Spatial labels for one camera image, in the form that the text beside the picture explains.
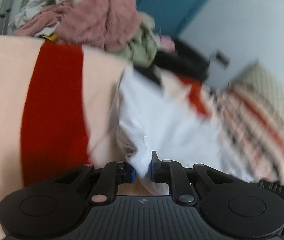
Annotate white garment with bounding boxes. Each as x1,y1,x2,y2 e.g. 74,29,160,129
110,67,255,195

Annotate crumpled light patterned clothes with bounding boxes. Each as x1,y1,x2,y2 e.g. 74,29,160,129
8,0,88,34

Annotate striped red cream bedspread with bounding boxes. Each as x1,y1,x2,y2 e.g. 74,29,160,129
0,36,284,239

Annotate black bag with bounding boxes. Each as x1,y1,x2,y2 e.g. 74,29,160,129
134,37,211,86

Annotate green floral garment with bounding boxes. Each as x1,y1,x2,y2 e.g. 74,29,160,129
115,12,158,67

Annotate beige pillow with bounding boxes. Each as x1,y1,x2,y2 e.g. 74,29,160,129
226,62,284,141

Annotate pink fluffy garment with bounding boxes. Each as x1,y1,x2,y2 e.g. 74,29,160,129
15,0,141,51

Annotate wall socket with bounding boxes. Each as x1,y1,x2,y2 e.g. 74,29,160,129
209,50,230,69

